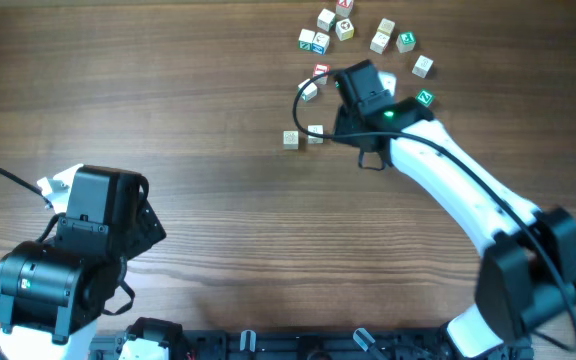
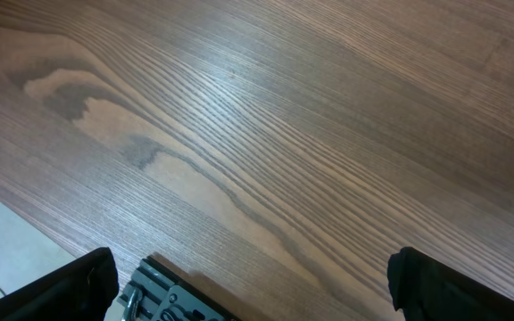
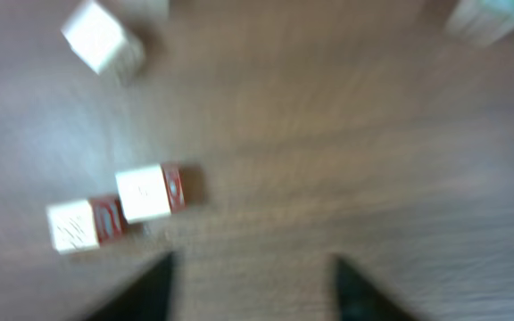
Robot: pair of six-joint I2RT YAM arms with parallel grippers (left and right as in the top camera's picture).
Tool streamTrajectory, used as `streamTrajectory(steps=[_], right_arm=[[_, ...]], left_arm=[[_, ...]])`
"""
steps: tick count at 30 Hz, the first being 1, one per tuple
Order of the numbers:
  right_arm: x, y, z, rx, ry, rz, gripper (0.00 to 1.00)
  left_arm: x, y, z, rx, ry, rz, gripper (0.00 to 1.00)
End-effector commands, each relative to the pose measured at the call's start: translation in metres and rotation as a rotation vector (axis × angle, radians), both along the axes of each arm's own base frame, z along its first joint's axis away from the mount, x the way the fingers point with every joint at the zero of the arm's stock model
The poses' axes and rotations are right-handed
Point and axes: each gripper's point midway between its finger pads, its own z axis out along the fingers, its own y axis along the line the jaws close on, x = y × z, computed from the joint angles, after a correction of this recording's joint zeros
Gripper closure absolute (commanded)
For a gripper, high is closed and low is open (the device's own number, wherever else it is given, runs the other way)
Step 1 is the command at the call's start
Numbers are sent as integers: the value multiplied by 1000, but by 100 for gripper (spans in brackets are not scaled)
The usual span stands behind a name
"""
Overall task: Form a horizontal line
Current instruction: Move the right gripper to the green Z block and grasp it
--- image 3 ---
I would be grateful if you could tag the wooden block green Y side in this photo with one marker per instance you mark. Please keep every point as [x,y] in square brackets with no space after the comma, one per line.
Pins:
[85,224]

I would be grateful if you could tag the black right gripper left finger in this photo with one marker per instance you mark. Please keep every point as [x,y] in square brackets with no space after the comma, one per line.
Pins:
[148,298]

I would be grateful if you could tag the wooden block number 4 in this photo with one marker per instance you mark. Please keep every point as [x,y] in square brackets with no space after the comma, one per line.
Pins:
[103,43]

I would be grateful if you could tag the wooden block green E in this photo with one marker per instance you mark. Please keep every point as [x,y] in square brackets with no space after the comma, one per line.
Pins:
[481,22]

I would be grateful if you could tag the wooden block animal drawing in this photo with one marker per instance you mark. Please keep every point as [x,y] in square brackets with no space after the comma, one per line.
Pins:
[146,8]

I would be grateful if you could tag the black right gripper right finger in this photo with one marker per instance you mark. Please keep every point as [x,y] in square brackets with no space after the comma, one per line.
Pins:
[358,299]

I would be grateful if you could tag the wooden block red top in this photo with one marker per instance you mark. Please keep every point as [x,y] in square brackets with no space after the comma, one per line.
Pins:
[151,192]

